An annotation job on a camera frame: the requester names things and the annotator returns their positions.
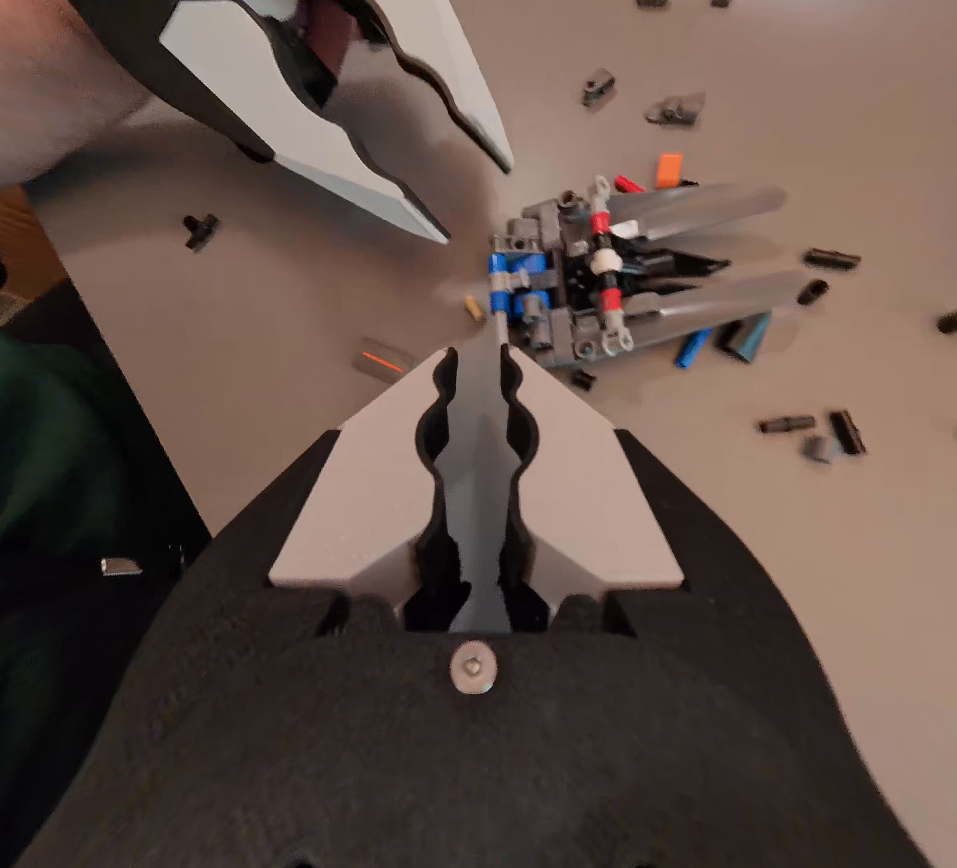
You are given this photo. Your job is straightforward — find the blue lego pin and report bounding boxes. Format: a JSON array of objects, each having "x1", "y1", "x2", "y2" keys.
[{"x1": 674, "y1": 327, "x2": 714, "y2": 370}]

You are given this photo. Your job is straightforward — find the dark grey lego wing assembly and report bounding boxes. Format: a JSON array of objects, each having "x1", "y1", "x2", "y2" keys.
[{"x1": 488, "y1": 176, "x2": 810, "y2": 369}]

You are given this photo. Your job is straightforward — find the grey angled lego piece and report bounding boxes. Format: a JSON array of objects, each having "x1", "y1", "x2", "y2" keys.
[{"x1": 644, "y1": 92, "x2": 707, "y2": 129}]

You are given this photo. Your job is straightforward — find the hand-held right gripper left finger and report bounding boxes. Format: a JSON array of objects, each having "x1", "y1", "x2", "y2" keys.
[{"x1": 268, "y1": 348, "x2": 470, "y2": 633}]

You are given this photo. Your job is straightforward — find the grey tile with orange stripe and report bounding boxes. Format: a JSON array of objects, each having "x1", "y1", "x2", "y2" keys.
[{"x1": 352, "y1": 336, "x2": 420, "y2": 385}]

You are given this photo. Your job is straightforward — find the group of black lego pins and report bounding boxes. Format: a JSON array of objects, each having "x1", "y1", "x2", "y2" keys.
[{"x1": 572, "y1": 249, "x2": 957, "y2": 457}]

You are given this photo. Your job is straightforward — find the person's left forearm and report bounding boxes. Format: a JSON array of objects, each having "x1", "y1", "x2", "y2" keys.
[{"x1": 0, "y1": 0, "x2": 154, "y2": 188}]

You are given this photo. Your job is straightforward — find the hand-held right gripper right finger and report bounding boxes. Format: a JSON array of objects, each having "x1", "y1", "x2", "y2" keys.
[{"x1": 499, "y1": 345, "x2": 685, "y2": 633}]

